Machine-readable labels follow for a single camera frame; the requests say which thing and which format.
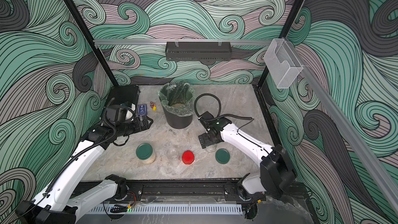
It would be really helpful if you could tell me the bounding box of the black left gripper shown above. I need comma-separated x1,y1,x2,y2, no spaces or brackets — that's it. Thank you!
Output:
115,114,152,138

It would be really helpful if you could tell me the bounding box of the green jar lid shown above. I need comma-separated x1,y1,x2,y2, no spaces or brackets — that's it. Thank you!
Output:
215,148,231,164

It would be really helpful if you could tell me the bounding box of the green-lidded oatmeal jar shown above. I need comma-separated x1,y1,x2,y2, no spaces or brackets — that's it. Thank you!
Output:
205,144,217,152
136,143,156,164

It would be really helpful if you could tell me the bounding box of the red jar lid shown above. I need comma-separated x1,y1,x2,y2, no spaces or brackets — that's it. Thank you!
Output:
181,150,195,165

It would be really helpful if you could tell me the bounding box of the clear oatmeal jar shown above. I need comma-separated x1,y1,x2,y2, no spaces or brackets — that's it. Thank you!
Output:
166,148,180,167

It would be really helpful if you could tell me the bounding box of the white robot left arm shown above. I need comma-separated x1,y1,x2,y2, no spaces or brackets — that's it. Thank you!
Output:
15,116,153,224

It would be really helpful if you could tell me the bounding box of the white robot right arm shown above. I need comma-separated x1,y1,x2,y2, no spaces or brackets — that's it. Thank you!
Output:
199,114,296,200

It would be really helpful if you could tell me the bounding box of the blue card box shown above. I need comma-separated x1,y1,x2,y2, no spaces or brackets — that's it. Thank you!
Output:
137,104,147,117

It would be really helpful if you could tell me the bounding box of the red yellow toy car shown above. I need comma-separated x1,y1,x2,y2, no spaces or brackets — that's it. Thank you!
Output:
150,102,157,111

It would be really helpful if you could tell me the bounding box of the black hard case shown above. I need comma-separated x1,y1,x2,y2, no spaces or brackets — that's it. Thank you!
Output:
101,85,141,119

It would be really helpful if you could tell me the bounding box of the black trash bin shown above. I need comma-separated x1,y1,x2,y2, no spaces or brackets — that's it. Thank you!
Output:
161,100,194,129

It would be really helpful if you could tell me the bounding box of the clear plastic bin liner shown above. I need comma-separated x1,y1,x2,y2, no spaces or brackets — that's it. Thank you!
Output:
158,82,195,117

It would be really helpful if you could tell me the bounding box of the black corrugated right cable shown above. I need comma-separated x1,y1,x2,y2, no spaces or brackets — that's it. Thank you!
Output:
194,93,254,122

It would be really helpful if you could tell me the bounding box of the black corrugated cable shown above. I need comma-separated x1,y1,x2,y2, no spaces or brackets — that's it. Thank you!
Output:
194,93,254,122
45,97,119,195

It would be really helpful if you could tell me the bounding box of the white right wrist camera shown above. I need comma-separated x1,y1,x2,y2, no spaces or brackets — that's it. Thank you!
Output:
199,111,214,129

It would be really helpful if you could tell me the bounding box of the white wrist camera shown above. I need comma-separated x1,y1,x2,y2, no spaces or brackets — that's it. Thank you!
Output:
199,111,214,129
105,105,135,125

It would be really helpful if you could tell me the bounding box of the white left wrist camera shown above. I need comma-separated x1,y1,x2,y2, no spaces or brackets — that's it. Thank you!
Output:
105,105,135,125

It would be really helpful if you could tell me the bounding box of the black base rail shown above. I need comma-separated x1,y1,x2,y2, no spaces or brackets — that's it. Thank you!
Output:
124,178,308,204

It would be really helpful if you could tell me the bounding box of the white slotted cable duct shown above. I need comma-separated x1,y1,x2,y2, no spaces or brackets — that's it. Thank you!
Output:
87,203,244,215

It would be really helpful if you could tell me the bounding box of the black wall-mounted tray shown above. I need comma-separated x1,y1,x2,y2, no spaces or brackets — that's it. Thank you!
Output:
165,42,232,62

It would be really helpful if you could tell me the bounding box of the aluminium wall rail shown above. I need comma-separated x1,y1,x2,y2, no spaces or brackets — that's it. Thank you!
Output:
93,38,272,46
284,38,398,215

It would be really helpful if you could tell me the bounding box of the clear acrylic wall holder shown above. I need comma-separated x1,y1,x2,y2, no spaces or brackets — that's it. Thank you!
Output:
264,38,303,89

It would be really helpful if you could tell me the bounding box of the black corrugated left cable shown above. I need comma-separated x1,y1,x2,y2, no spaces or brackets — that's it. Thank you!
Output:
45,97,119,195

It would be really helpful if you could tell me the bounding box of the aluminium right wall rail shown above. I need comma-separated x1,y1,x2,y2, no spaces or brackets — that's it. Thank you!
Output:
284,38,398,215

